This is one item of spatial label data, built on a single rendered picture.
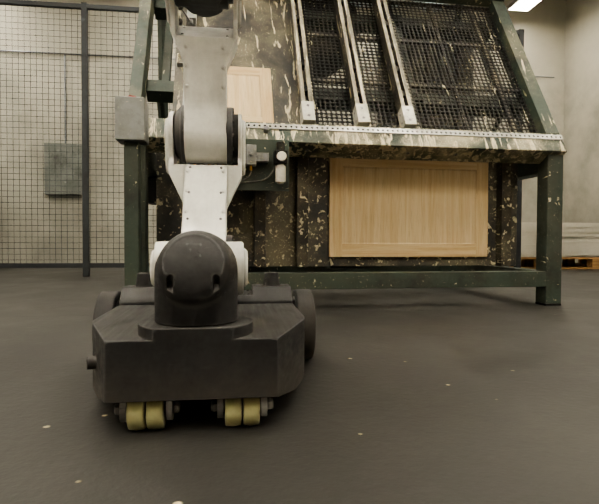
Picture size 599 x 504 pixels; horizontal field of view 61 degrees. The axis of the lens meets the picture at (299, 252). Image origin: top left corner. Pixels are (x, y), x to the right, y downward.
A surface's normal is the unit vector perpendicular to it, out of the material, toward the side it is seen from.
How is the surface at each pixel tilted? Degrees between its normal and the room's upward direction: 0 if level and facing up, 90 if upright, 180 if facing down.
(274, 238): 90
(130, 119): 90
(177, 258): 69
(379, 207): 90
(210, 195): 60
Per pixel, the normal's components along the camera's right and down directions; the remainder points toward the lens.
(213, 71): 0.12, 0.20
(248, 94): 0.14, -0.48
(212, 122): 0.13, -0.04
